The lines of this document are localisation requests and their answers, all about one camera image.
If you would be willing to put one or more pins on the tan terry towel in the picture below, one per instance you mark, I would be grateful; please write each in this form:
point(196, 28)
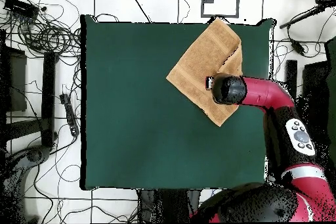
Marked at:
point(202, 69)

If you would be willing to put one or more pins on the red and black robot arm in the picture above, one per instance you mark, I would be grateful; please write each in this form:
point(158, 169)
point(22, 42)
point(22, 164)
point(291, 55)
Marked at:
point(262, 92)

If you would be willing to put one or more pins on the dark green tablecloth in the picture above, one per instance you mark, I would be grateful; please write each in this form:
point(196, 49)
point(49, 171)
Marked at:
point(126, 103)

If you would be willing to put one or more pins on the black power adapter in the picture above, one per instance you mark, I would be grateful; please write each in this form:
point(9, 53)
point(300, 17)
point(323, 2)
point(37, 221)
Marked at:
point(298, 47)

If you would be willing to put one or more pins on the black tripod leg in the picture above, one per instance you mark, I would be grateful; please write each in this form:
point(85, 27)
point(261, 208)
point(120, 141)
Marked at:
point(302, 16)

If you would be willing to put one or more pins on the black power strip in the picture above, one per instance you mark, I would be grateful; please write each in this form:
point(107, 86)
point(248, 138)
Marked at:
point(69, 113)

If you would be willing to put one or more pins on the black stand base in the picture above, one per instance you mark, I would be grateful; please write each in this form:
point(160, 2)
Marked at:
point(36, 154)

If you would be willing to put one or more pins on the black electronics box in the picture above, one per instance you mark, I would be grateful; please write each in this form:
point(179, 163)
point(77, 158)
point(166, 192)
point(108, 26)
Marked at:
point(21, 7)

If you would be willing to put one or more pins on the black metal frame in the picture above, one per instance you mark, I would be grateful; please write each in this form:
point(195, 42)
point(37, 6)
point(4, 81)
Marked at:
point(48, 98)
point(291, 74)

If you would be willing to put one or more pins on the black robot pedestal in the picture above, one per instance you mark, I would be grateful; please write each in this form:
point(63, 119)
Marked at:
point(170, 205)

